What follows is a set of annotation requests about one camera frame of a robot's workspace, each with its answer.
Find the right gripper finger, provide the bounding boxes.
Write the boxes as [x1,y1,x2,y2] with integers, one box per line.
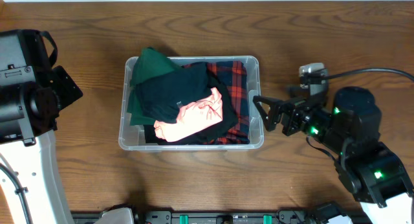
[287,85,309,96]
[253,95,283,131]

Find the red navy plaid shirt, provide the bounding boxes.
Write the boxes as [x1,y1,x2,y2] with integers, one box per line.
[182,60,252,146]

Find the clear plastic storage bin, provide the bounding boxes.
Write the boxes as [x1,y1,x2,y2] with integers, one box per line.
[118,56,265,152]

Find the salmon pink garment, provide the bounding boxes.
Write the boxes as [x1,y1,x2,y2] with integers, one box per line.
[153,87,223,142]

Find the dark green garment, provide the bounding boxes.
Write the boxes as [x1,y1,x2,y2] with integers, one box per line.
[127,47,181,126]

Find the black garment with white tag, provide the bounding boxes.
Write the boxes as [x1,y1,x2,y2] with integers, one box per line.
[135,62,212,124]

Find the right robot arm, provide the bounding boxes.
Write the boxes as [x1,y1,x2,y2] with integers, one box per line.
[253,85,413,223]

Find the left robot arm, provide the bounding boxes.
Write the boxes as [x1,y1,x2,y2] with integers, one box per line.
[1,29,83,223]

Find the black mounting rail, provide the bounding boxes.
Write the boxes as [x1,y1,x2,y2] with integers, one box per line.
[71,203,373,224]

